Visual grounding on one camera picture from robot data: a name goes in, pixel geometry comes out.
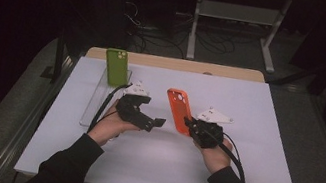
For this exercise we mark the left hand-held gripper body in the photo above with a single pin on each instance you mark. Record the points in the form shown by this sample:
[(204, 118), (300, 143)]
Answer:
[(128, 112)]

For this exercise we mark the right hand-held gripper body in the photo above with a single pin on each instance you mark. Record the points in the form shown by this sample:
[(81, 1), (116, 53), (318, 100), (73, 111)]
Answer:
[(207, 135)]

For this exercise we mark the orange phone case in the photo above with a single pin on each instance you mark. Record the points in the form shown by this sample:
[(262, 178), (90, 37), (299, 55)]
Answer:
[(178, 107)]

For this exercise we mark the clear plastic storage tray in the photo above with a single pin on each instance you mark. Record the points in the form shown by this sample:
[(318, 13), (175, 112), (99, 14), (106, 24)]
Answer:
[(96, 100)]

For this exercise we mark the green phone case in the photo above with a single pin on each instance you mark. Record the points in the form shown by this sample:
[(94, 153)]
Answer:
[(116, 68)]

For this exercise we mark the person's left hand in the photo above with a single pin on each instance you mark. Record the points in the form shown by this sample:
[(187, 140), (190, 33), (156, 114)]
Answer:
[(107, 125)]

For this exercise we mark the person's right hand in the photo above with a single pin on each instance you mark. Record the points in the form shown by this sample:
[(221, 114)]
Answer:
[(218, 158)]

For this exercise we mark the white tabletop board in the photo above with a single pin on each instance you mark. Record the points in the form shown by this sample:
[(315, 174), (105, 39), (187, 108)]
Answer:
[(165, 163)]

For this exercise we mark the white metal desk frame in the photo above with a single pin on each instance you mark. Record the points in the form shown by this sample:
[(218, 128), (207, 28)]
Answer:
[(237, 12)]

